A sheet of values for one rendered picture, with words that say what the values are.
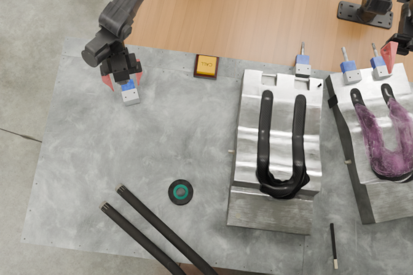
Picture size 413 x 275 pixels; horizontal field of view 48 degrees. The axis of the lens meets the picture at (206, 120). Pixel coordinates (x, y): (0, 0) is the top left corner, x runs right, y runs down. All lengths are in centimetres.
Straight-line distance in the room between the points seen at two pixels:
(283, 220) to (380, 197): 30
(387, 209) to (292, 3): 78
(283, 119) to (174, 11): 56
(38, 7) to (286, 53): 152
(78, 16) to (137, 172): 132
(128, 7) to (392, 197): 96
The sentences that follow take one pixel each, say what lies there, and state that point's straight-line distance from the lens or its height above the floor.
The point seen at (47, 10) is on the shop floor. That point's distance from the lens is 271.
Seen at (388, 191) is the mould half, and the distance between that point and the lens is 153.
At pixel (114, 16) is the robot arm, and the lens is 128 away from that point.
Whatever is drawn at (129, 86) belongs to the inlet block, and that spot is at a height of 84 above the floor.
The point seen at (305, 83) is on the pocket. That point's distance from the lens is 158.
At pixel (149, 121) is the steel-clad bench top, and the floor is 80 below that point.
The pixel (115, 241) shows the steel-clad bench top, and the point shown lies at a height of 80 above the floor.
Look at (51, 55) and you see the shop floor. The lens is 259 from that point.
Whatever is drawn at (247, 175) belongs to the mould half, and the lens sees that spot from 140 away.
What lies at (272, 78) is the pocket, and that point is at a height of 86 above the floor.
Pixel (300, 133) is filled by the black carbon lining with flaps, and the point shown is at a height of 88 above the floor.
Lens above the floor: 230
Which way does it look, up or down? 75 degrees down
